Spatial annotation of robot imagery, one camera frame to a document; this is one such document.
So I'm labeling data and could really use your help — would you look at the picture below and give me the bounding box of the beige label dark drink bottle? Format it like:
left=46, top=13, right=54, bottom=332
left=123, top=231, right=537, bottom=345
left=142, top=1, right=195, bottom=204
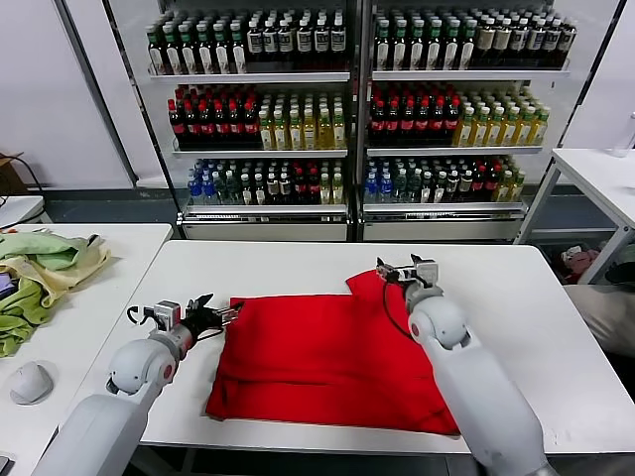
left=559, top=19, right=577, bottom=69
left=527, top=19, right=546, bottom=69
left=510, top=19, right=528, bottom=69
left=493, top=19, right=512, bottom=69
left=476, top=19, right=494, bottom=69
left=544, top=19, right=561, bottom=69

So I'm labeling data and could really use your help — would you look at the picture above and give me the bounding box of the white computer mouse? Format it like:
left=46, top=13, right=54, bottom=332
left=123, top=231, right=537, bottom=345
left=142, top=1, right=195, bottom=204
left=9, top=361, right=55, bottom=407

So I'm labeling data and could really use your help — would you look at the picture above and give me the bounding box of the light green garment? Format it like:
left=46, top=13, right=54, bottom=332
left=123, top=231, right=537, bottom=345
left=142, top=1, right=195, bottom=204
left=0, top=231, right=89, bottom=273

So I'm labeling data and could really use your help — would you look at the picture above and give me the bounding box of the dark green fabric object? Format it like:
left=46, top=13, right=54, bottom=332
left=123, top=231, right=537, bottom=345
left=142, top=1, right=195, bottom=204
left=604, top=245, right=635, bottom=287

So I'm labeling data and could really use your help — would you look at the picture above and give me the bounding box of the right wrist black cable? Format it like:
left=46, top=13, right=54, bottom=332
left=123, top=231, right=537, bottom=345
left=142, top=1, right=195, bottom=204
left=381, top=280, right=416, bottom=341

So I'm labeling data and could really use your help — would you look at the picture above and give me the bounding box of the pink clothes pile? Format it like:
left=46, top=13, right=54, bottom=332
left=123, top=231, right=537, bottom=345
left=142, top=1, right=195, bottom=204
left=560, top=247, right=601, bottom=279

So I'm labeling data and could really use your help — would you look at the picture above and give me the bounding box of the white side table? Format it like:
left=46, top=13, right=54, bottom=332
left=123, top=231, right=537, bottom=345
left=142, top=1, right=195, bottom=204
left=0, top=224, right=174, bottom=476

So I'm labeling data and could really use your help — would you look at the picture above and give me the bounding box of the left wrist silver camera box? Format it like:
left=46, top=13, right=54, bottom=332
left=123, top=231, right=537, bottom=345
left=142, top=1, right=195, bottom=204
left=151, top=299, right=183, bottom=331

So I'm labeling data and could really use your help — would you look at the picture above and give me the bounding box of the white table with metal legs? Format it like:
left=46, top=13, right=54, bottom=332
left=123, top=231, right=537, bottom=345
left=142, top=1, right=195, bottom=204
left=513, top=147, right=635, bottom=287

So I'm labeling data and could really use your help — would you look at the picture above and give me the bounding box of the cream yellow garment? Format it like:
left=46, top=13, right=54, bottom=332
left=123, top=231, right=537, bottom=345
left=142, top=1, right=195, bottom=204
left=0, top=236, right=111, bottom=309

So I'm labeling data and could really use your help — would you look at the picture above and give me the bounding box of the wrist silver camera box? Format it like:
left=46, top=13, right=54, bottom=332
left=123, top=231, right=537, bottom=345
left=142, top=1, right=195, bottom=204
left=415, top=260, right=441, bottom=289
left=151, top=299, right=183, bottom=331

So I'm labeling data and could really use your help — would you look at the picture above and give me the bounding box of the red t-shirt with bear print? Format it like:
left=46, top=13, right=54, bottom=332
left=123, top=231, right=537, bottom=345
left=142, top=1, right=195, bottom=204
left=205, top=270, right=462, bottom=438

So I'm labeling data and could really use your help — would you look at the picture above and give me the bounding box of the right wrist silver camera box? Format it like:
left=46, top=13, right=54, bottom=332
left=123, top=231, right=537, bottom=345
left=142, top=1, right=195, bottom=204
left=415, top=260, right=441, bottom=289

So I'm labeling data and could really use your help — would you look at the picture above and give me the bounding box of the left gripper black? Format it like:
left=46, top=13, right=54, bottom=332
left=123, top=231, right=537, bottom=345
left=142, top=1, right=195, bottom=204
left=179, top=293, right=245, bottom=343

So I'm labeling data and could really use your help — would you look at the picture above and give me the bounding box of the white rounded desk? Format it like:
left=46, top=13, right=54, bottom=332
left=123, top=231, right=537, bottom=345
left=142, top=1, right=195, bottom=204
left=0, top=196, right=51, bottom=230

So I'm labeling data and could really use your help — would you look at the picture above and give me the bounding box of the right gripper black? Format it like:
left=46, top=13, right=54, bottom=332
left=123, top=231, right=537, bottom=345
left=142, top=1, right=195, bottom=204
left=375, top=253, right=424, bottom=288

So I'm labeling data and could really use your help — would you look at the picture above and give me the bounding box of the green cap cream label bottle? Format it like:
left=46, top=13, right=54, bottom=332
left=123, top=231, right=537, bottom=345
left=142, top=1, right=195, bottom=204
left=459, top=20, right=477, bottom=73
left=147, top=25, right=165, bottom=77
left=391, top=20, right=409, bottom=73
left=181, top=25, right=198, bottom=77
left=426, top=20, right=444, bottom=73
left=373, top=20, right=392, bottom=73
left=213, top=25, right=231, bottom=77
left=443, top=20, right=461, bottom=73
left=164, top=25, right=182, bottom=77
left=230, top=25, right=248, bottom=77
left=196, top=25, right=215, bottom=77
left=408, top=20, right=427, bottom=73

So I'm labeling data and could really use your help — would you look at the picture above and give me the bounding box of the grey slanted metal post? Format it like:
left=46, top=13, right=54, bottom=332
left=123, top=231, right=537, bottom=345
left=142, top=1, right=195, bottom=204
left=53, top=0, right=140, bottom=189

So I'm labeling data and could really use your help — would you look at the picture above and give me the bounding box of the brown cardboard box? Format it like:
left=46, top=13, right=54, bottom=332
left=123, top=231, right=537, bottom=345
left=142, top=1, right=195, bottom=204
left=0, top=153, right=29, bottom=195

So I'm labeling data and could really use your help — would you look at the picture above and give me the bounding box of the white cap dark drink bottle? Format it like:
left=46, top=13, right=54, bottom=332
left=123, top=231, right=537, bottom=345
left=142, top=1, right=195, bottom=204
left=278, top=19, right=296, bottom=70
left=247, top=19, right=265, bottom=70
left=313, top=18, right=331, bottom=70
left=263, top=19, right=280, bottom=70
left=329, top=17, right=348, bottom=70
left=296, top=18, right=314, bottom=70

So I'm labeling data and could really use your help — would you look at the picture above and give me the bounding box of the beige fabric object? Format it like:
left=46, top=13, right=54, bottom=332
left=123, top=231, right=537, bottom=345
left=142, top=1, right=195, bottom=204
left=563, top=285, right=635, bottom=356

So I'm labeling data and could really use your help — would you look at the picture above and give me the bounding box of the olive green garment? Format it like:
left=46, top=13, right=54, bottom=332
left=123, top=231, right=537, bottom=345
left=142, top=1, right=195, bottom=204
left=0, top=277, right=54, bottom=359

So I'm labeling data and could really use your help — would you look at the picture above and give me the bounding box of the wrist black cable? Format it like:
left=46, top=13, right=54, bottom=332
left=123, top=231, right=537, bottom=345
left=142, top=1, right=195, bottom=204
left=381, top=280, right=416, bottom=341
left=126, top=304, right=155, bottom=326

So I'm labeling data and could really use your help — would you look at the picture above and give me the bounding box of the beverage display shelf unit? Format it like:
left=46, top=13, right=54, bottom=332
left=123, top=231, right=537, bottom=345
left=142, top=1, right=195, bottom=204
left=357, top=0, right=628, bottom=245
left=103, top=0, right=362, bottom=244

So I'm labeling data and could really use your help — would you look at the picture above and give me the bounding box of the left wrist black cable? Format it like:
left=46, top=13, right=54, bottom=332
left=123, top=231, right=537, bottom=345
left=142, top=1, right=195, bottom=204
left=126, top=304, right=155, bottom=326

